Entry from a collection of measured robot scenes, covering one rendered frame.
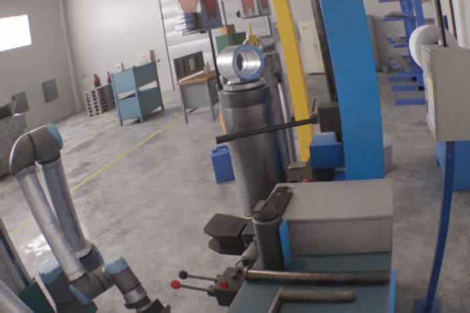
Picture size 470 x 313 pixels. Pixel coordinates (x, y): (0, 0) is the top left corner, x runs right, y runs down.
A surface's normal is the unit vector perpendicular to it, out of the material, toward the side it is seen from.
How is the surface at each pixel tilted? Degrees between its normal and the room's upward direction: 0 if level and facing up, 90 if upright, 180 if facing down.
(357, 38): 90
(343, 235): 90
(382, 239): 90
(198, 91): 90
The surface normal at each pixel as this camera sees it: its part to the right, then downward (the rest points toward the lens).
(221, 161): 0.12, 0.30
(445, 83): -0.33, 0.37
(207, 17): 0.83, 0.04
